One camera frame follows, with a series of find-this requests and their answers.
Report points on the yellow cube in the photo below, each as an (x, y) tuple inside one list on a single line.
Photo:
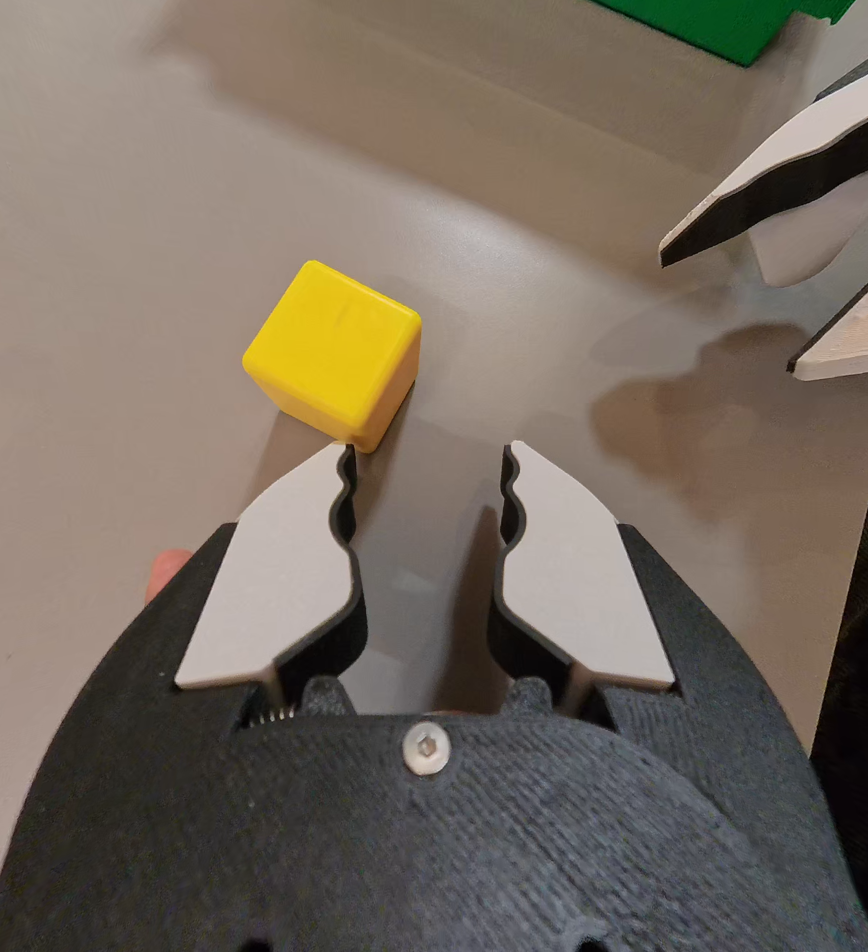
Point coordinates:
[(329, 349)]

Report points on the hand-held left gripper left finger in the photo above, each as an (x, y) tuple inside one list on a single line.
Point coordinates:
[(277, 587)]

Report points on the grey desk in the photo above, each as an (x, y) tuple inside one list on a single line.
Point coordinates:
[(106, 223)]

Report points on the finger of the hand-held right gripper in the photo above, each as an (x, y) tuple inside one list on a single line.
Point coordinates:
[(865, 335), (776, 160)]

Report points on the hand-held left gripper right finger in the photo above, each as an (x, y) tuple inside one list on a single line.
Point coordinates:
[(582, 595)]

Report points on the green plastic bin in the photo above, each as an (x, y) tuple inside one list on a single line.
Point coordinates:
[(701, 22)]

